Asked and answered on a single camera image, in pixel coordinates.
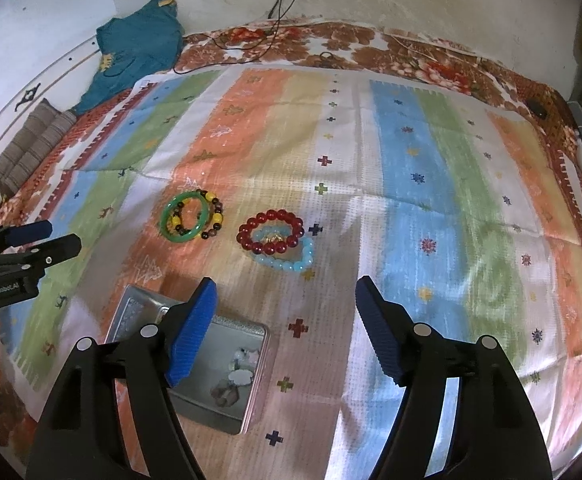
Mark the small white ornament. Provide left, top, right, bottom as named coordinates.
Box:
left=228, top=347, right=262, bottom=386

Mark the colourful striped cloth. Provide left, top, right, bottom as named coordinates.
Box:
left=1, top=66, right=582, bottom=480

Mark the brown floral blanket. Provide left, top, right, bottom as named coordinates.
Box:
left=0, top=20, right=582, bottom=411

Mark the teal shirt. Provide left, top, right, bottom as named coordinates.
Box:
left=73, top=0, right=186, bottom=116

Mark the pale blue bead bracelet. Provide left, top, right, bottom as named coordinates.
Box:
left=247, top=227, right=316, bottom=276

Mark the green jade bangle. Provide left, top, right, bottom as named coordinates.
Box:
left=160, top=191, right=213, bottom=243

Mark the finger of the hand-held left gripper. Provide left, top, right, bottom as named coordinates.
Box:
left=0, top=233, right=82, bottom=283
left=0, top=220, right=53, bottom=261

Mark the thin black cable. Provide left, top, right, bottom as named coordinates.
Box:
left=173, top=0, right=304, bottom=73

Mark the red bead bracelet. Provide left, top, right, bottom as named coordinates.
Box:
left=237, top=208, right=305, bottom=256

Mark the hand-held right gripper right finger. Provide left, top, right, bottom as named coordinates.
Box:
left=355, top=275, right=554, bottom=480

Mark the brown striped pillow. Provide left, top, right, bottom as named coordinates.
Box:
left=0, top=98, right=78, bottom=196

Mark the silver metal tin box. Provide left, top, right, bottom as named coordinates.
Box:
left=107, top=284, right=270, bottom=436

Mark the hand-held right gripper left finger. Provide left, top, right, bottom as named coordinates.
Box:
left=25, top=276, right=219, bottom=480

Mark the yellow and dark bead bracelet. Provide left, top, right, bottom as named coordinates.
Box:
left=171, top=189, right=225, bottom=241

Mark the white headboard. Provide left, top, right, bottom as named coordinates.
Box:
left=0, top=30, right=102, bottom=191

